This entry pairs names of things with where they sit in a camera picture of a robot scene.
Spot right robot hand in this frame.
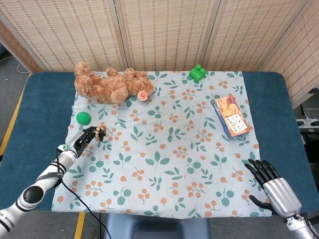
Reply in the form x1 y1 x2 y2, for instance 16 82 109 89
244 159 303 220

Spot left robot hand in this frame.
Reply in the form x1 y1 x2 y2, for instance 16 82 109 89
65 126 109 159

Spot wooden bead bracelet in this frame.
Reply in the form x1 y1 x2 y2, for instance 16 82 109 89
94 123 108 142

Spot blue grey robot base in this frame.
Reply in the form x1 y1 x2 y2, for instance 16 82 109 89
104 214 211 239

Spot green ball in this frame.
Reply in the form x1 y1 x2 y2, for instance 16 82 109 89
76 111 92 125

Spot brown plush teddy bear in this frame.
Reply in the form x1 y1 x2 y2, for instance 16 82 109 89
74 61 156 104

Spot floral leaf fruit tablecloth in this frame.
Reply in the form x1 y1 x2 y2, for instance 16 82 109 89
51 71 274 219

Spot blue orange biscuit box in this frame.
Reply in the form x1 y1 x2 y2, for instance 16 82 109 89
214 94 251 139

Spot green toy building block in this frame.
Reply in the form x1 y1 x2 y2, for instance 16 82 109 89
188 64 208 82

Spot woven folding screen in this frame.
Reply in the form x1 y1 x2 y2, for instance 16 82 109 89
0 0 319 108

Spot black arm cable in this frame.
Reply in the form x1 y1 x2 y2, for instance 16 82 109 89
56 146 110 239

